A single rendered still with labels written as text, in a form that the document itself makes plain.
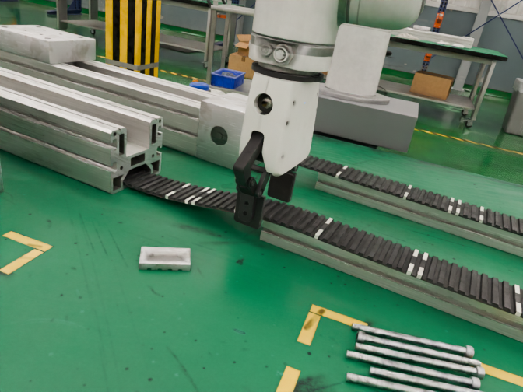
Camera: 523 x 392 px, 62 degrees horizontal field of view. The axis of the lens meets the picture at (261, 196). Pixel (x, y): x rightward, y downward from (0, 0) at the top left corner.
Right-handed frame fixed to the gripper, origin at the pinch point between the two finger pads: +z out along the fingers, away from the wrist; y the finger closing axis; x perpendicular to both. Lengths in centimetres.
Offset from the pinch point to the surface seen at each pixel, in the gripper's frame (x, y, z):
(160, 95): 26.9, 14.2, -4.5
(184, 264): 2.5, -12.3, 3.2
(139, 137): 20.9, 2.3, -1.7
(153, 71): 232, 269, 57
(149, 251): 6.5, -12.7, 3.2
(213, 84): 169, 266, 54
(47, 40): 52, 14, -9
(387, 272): -15.6, -1.9, 2.0
